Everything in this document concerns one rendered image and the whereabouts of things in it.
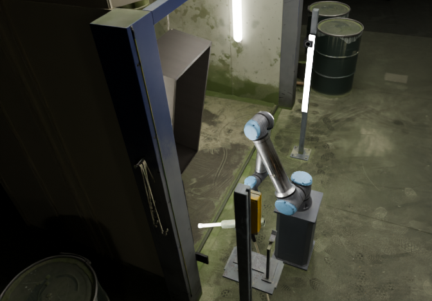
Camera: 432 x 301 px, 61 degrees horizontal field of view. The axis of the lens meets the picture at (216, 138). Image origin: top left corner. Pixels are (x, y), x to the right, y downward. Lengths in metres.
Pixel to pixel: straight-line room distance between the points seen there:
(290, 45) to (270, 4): 0.53
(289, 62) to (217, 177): 1.67
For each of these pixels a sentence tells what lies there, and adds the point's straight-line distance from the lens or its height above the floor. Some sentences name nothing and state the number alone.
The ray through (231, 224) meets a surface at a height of 0.74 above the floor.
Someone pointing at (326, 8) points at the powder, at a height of 0.86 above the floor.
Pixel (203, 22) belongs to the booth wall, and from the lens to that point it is 4.77.
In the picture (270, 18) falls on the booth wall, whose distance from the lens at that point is 4.42.
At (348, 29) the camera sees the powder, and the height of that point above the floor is 0.86.
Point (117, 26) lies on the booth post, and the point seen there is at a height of 2.29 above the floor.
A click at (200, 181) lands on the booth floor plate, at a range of 3.88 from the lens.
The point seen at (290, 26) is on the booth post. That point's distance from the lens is 4.39.
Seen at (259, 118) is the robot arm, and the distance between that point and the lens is 2.35.
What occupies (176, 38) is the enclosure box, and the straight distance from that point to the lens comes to 2.86.
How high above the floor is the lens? 2.81
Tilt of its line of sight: 39 degrees down
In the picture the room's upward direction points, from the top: 5 degrees counter-clockwise
